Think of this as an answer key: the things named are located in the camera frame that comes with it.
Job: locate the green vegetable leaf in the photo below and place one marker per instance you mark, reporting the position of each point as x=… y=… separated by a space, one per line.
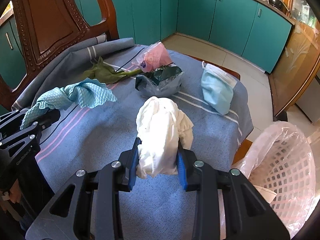
x=105 y=73

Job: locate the silver green foil packet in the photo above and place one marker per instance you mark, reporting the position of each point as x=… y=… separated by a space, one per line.
x=164 y=81

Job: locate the black wok on counter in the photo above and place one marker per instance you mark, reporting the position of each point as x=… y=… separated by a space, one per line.
x=279 y=4

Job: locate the brown wooden chair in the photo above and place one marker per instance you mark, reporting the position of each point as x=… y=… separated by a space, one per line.
x=47 y=28

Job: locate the pink plastic bag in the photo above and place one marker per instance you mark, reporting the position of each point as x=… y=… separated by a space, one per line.
x=152 y=57

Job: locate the blue striped tablecloth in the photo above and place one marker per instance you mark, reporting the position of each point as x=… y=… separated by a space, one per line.
x=90 y=138

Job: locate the light blue face mask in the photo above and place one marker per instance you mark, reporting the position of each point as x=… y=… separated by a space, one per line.
x=217 y=87

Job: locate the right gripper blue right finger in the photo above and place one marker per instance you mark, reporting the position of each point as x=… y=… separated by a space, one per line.
x=182 y=168

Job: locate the teal waffle cloth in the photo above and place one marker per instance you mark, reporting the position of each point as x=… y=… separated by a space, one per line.
x=87 y=93

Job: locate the white tissue wad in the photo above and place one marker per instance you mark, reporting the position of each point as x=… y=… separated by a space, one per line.
x=161 y=126

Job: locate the teal kitchen cabinets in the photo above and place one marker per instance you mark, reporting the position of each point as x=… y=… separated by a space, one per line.
x=244 y=27

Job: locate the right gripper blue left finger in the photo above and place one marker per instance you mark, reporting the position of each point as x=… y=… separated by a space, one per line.
x=132 y=163

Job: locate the pink lined laundry basket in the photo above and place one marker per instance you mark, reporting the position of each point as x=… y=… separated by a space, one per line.
x=281 y=166

